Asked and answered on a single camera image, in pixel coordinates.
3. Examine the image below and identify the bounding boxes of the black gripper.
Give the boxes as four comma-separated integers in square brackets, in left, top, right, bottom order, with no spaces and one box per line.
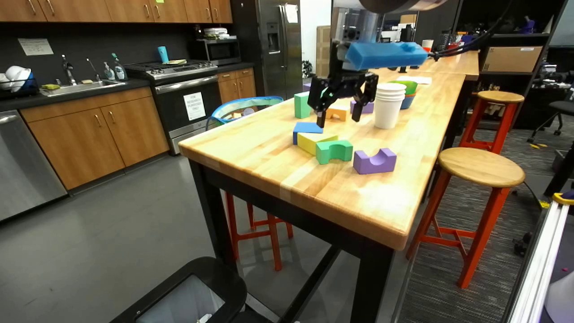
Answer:
[308,40,378,127]

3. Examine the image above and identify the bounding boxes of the small green arch block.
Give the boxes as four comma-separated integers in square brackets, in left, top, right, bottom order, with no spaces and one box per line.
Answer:
[315,139,353,164]

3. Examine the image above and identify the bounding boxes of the orange small block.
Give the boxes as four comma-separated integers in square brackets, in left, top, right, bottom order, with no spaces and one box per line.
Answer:
[326,107,347,121]

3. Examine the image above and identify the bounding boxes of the purple rectangular block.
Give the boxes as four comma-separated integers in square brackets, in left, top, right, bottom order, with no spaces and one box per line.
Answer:
[349,98,372,114]

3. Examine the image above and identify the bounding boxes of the blue block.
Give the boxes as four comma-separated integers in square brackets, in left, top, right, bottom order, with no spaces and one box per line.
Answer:
[292,121,322,144]

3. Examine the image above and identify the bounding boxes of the large green arch block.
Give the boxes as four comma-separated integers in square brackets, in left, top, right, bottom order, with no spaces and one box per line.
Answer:
[293,91,311,118]

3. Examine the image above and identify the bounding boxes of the yellow block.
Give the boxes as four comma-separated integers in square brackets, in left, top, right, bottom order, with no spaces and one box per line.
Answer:
[297,132,335,153]

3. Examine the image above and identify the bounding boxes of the purple arch block front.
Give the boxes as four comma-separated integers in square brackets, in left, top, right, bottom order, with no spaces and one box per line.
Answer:
[353,146,396,173]

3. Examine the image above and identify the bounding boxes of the white paper cup stack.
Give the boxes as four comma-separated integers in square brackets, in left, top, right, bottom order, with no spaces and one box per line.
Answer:
[374,82,405,128]

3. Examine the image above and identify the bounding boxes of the stainless refrigerator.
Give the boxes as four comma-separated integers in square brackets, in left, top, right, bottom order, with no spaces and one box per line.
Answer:
[231,0,302,98]

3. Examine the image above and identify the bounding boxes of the blue chair behind table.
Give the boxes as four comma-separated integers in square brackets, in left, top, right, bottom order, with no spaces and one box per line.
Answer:
[205,94,281,128]

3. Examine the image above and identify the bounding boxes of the black microwave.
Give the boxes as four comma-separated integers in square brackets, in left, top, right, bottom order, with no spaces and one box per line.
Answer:
[188,39,240,64]

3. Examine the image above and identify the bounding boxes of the near wooden orange stool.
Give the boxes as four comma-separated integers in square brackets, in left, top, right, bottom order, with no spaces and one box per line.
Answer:
[406,146,525,288]

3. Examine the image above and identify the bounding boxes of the wooden orange stool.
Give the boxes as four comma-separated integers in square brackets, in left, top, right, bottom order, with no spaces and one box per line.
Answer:
[457,89,527,153]
[406,146,525,288]

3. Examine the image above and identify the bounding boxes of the orange stool under table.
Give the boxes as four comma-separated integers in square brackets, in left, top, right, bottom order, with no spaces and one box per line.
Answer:
[223,191,293,270]

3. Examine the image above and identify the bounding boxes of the black oven range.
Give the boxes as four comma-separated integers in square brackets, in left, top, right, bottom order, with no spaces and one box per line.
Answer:
[127,60,220,153]

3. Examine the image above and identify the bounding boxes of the far wooden orange stool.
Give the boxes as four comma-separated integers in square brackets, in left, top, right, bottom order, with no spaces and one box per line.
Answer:
[457,89,527,153]

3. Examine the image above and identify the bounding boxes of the teal cup on counter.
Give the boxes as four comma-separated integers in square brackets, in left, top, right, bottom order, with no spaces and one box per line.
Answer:
[157,46,170,62]

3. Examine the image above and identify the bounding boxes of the black trash bin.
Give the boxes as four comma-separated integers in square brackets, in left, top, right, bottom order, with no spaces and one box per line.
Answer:
[110,256,245,323]

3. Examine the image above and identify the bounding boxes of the wooden base cabinets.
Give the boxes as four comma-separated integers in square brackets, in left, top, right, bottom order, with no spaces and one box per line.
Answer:
[21,87,168,189]

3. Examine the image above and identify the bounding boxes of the wooden upper cabinets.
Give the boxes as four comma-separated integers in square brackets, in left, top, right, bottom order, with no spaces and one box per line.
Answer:
[0,0,232,22]

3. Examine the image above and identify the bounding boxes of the kitchen sink faucet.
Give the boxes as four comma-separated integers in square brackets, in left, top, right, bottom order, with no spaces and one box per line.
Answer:
[60,53,76,85]

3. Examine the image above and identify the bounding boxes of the stainless dishwasher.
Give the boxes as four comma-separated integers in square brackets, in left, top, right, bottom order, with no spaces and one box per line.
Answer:
[0,109,66,220]

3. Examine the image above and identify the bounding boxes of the blue wrist camera cover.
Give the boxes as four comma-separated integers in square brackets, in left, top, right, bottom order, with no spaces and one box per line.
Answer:
[342,40,426,69]

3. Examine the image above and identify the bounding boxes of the white rail frame right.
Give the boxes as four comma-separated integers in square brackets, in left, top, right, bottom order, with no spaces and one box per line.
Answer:
[501,191,574,323]

